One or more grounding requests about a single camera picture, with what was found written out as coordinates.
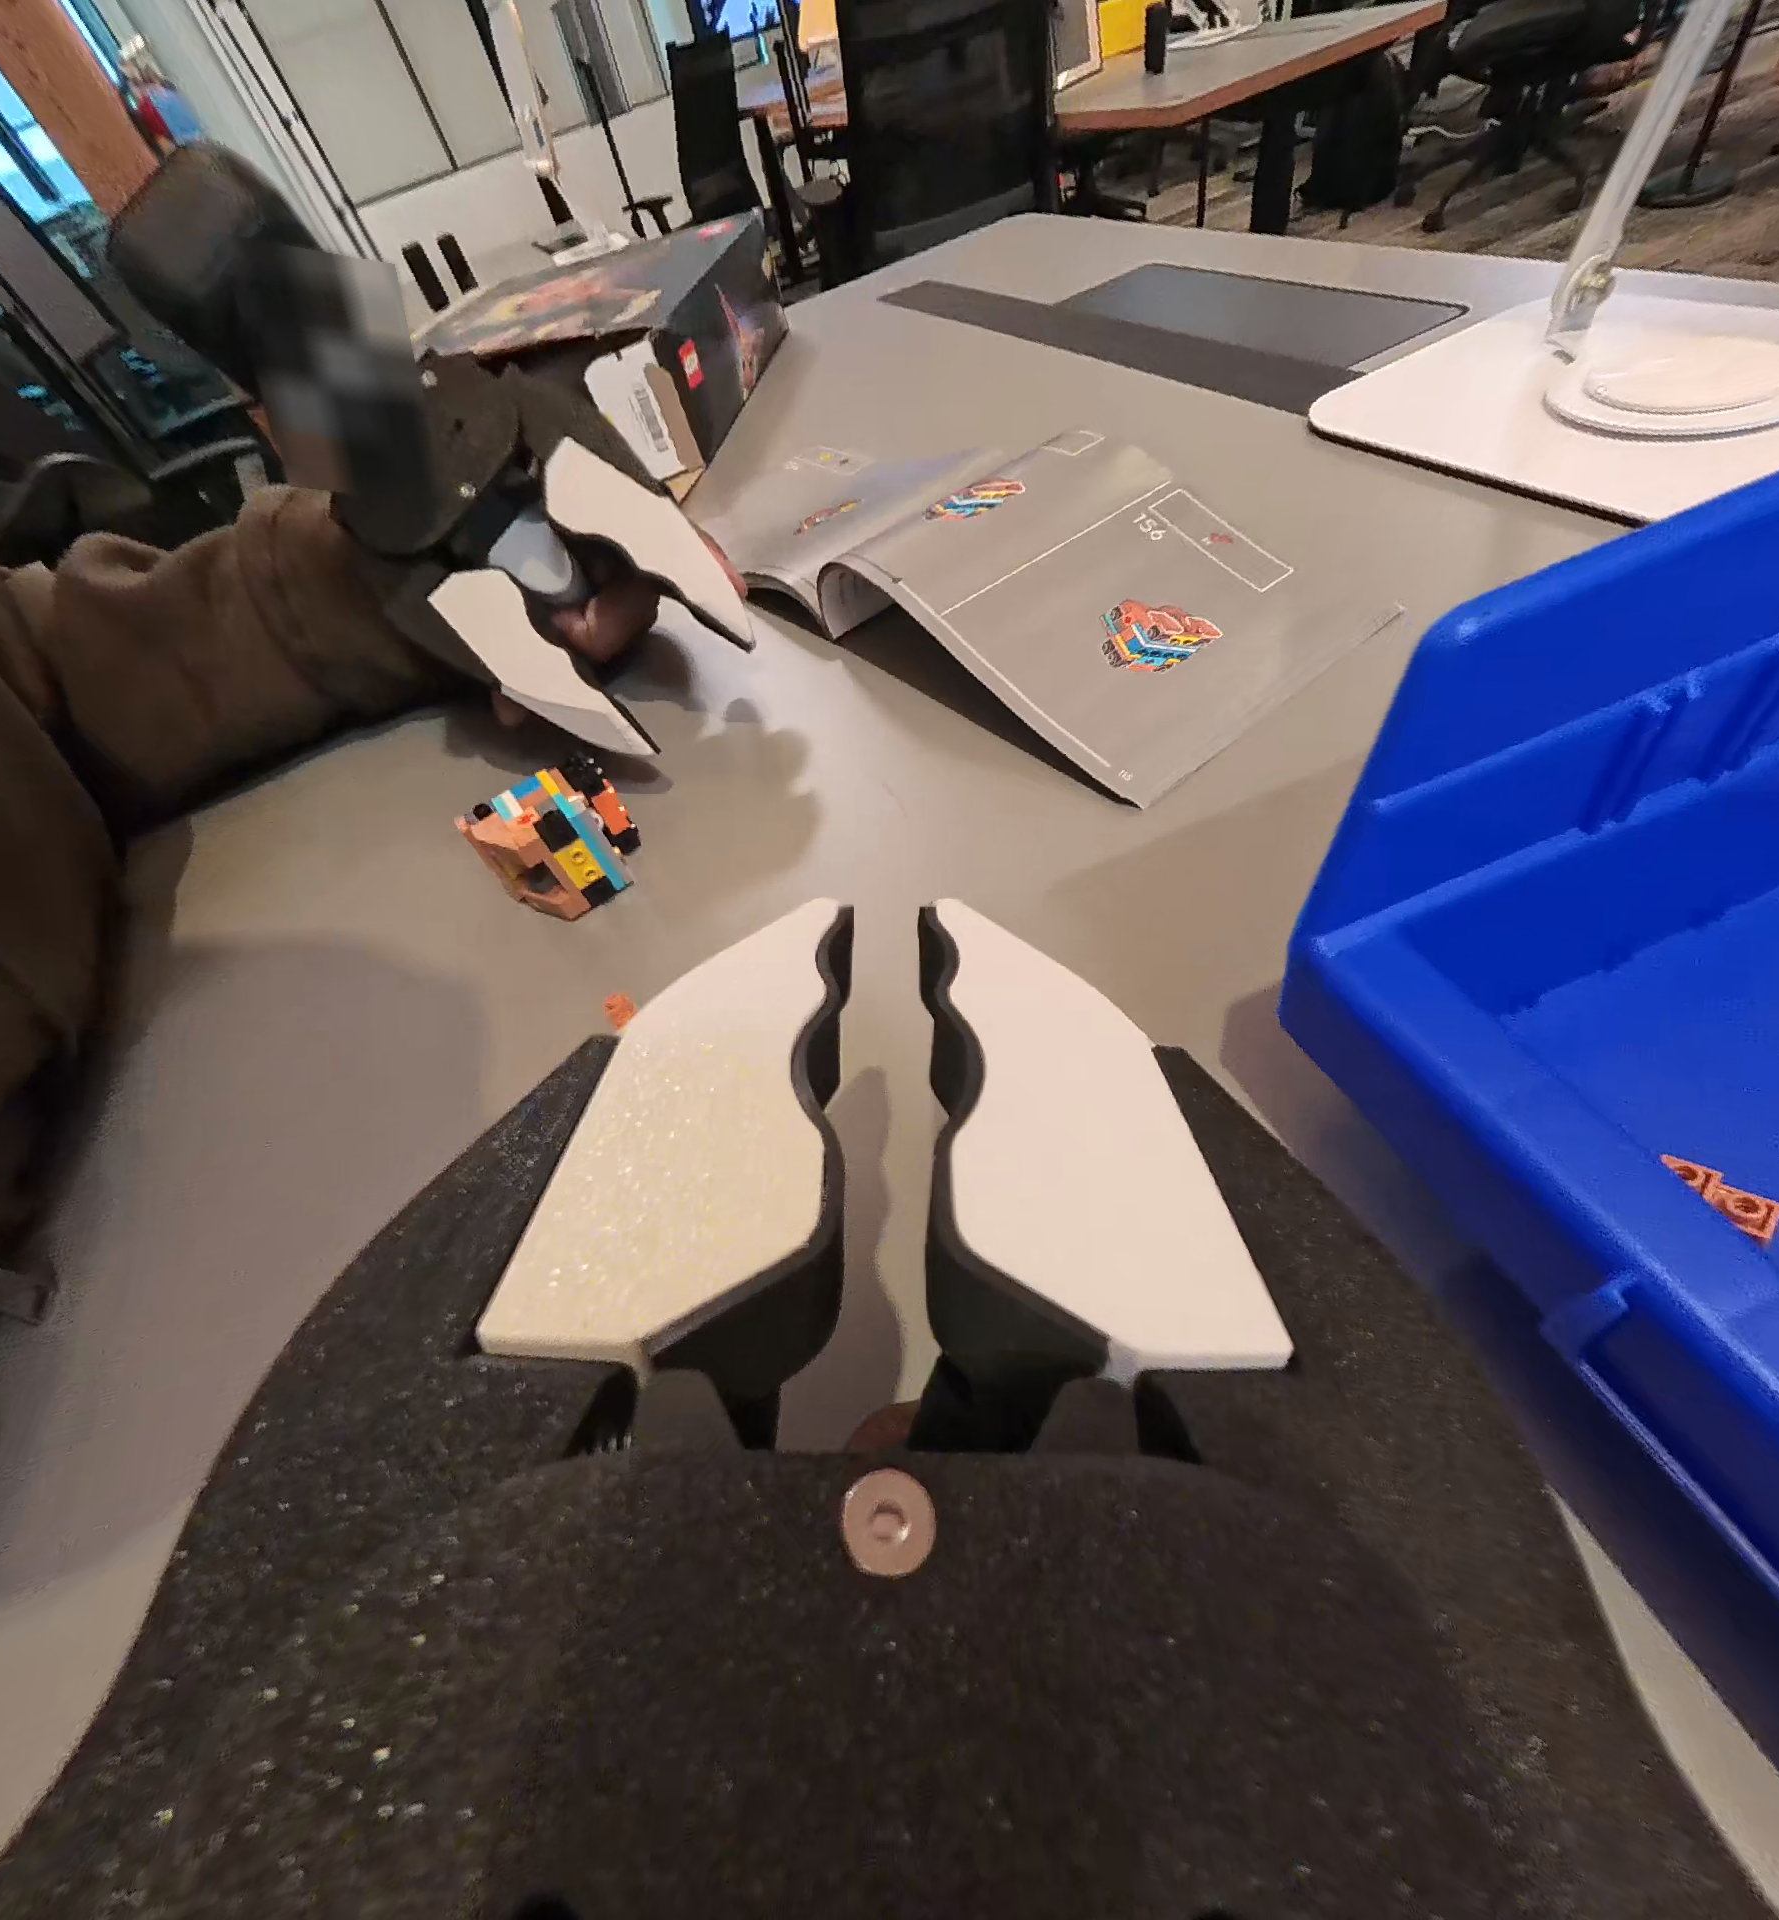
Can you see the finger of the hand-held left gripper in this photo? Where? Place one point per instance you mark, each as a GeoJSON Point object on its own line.
{"type": "Point", "coordinates": [633, 525]}
{"type": "Point", "coordinates": [529, 653]}

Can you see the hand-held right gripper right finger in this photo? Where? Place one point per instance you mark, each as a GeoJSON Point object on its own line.
{"type": "Point", "coordinates": [1085, 1186]}

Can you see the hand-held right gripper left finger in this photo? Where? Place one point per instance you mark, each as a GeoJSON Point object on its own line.
{"type": "Point", "coordinates": [678, 1170]}

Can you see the multicolour toy brick model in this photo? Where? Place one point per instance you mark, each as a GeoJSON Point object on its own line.
{"type": "Point", "coordinates": [551, 847]}

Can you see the wooden background desk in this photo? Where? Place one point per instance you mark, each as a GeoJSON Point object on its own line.
{"type": "Point", "coordinates": [1249, 69]}

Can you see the dark printed toy box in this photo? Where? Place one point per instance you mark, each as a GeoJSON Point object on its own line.
{"type": "Point", "coordinates": [723, 330]}

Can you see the grey instruction booklet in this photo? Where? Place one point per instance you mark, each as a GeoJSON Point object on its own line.
{"type": "Point", "coordinates": [1069, 601]}

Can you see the black mesh office chair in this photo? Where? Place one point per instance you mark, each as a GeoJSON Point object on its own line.
{"type": "Point", "coordinates": [949, 120]}

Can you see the blue plastic bin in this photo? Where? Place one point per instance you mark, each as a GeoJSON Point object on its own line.
{"type": "Point", "coordinates": [1579, 841]}

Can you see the orange toy brick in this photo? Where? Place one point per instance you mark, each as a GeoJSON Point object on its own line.
{"type": "Point", "coordinates": [1722, 1199]}

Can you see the yellow box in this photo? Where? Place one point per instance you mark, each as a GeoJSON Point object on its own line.
{"type": "Point", "coordinates": [1126, 28]}

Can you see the black cylinder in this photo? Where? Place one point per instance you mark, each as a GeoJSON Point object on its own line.
{"type": "Point", "coordinates": [1158, 38]}

